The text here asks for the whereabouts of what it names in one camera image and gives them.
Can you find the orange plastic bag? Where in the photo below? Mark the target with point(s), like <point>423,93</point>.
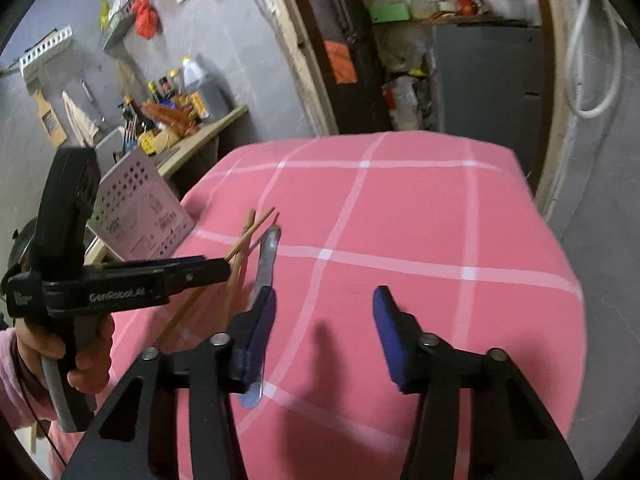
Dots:
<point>340,62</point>

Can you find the green box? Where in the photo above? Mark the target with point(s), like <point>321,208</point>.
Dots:
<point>390,12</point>

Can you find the grey cabinet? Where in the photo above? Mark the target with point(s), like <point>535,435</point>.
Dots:
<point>487,80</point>

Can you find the wooden cutting board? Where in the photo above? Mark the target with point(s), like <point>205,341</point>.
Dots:
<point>50,120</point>

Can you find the brown snack packet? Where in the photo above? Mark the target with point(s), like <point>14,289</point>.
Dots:
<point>172,117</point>

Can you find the clear plastic bag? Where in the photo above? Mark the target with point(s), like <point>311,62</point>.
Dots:
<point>405,102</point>

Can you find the pink plaid tablecloth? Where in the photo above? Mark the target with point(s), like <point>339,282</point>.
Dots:
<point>400,220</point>

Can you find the wooden door frame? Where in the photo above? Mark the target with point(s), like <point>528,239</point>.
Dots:
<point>300,60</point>

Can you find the person's left hand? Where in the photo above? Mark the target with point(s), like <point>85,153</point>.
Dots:
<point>92,365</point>

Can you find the beige hanging towel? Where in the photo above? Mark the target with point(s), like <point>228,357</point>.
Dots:
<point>80,122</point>

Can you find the white perforated utensil basket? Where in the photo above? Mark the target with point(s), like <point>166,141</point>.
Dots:
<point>145,210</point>

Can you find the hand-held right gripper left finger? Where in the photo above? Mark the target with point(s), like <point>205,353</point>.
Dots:
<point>260,330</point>

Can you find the large cooking oil jug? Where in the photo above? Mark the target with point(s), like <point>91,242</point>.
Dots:
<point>205,90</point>

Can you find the dark wooden door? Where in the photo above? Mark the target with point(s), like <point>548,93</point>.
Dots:
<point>360,100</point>

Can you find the white slotted wall rack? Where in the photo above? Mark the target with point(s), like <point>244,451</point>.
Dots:
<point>45,50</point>

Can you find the hanging metal utensil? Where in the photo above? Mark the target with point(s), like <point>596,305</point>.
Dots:
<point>92,100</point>

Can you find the plain wooden chopstick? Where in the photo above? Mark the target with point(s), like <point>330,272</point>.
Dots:
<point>255,227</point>

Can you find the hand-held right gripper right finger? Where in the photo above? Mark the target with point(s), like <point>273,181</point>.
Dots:
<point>392,345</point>

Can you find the red pot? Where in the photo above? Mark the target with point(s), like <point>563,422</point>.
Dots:
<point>466,7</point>

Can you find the beige food packet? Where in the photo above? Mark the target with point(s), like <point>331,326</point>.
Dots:
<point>157,141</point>

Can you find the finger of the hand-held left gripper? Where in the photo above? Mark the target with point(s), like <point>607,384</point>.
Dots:
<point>200,272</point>

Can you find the silver metal spoon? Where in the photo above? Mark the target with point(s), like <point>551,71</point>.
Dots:
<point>267,260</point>

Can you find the red plastic bag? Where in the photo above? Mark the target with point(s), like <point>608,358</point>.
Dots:
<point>147,20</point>

